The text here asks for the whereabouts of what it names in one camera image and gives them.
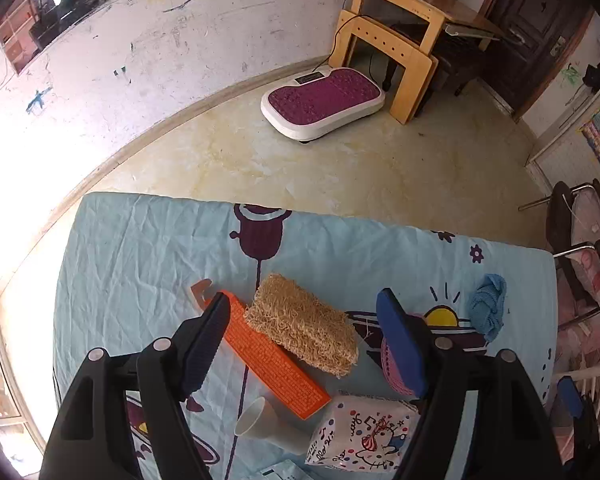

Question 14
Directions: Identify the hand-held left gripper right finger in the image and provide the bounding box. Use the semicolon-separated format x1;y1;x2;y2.
376;288;563;480

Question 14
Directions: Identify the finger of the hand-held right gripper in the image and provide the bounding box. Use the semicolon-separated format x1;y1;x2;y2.
556;375;600;480

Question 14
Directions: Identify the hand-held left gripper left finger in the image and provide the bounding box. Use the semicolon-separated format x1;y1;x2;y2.
39;291;232;480

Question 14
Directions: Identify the beige loofah sponge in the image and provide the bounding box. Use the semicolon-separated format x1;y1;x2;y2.
243;273;359;378

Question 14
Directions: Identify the pink knitted pad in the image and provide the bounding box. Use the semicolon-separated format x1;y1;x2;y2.
380;312;431;402

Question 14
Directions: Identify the orange plastic scrub board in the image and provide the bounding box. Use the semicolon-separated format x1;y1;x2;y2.
190;278;332;421

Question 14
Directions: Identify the white paper cup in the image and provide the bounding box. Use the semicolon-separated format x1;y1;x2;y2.
234;396;313;456

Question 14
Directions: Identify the blue knitted cloth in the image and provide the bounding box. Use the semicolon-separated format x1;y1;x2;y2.
468;274;507;345

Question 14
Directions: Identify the light blue printed tablecloth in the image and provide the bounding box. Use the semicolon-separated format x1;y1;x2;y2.
52;191;558;480

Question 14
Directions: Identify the white cartoon printed pouch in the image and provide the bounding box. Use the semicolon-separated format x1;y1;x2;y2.
304;394;422;473

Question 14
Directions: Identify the pink seat cushion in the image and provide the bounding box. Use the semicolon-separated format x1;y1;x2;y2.
570;192;600;306

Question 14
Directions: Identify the light blue paper packet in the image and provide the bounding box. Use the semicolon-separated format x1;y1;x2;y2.
250;460;311;480

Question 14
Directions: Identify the black armchair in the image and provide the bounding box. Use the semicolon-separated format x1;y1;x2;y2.
519;179;600;331

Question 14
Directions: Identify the purple and white vibration plate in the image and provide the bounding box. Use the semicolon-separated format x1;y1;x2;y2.
260;66;386;145

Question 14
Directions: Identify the black stool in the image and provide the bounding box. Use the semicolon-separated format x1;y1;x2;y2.
382;22;486;98

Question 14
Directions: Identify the dark brown door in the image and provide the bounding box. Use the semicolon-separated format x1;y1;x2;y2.
480;0;596;116

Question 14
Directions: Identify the window frame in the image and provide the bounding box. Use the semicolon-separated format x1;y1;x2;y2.
0;300;48;480

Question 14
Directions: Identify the wooden chair frame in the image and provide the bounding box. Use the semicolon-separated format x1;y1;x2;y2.
336;9;440;126

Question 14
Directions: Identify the wall mirror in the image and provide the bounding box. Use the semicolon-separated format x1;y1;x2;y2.
0;0;141;76

